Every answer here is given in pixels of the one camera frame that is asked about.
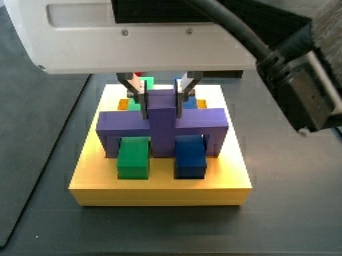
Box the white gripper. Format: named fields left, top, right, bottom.
left=2, top=0, right=255, bottom=119

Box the purple cross-shaped block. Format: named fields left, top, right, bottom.
left=96, top=89, right=228, bottom=158

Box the yellow slotted base board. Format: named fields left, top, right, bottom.
left=68, top=83, right=253, bottom=207

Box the green bar block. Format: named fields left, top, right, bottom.
left=116, top=77, right=153, bottom=180

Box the blue bar block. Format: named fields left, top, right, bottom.
left=173, top=79, right=207, bottom=179

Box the black angle bracket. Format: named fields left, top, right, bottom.
left=203, top=70, right=243, bottom=79

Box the black cable with connector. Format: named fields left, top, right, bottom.
left=181, top=0, right=342, bottom=137

